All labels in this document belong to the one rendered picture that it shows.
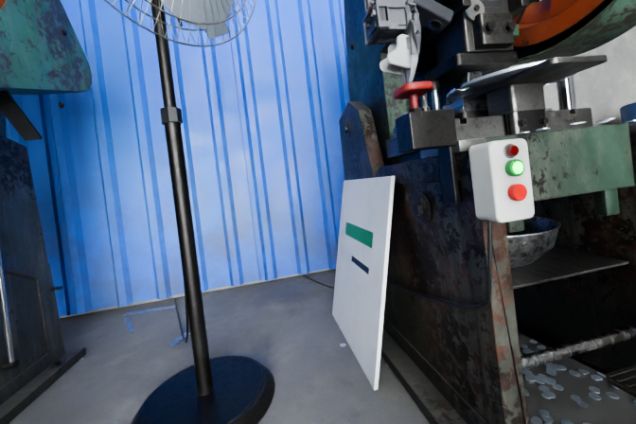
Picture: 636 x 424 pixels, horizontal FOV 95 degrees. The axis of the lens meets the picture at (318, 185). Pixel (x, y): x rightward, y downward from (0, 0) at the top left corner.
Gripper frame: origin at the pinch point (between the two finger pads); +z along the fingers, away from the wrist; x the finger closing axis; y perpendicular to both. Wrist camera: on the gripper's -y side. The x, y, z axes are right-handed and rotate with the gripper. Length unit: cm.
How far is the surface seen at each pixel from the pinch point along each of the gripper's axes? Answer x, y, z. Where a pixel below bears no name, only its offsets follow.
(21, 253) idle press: -69, 117, 30
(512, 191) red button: 12.9, -7.7, 23.3
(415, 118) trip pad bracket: 2.9, 1.9, 8.4
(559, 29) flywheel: -22, -66, -21
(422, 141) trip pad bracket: 2.9, 0.9, 12.8
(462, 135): -8.1, -16.3, 11.2
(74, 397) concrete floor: -55, 98, 77
